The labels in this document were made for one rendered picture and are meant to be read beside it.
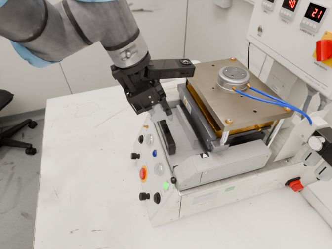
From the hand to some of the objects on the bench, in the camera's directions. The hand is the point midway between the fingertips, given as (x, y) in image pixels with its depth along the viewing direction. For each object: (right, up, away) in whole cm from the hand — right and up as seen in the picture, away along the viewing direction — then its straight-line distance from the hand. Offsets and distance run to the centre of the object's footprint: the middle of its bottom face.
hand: (171, 115), depth 56 cm
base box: (+16, -19, +22) cm, 33 cm away
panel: (-12, -22, +18) cm, 31 cm away
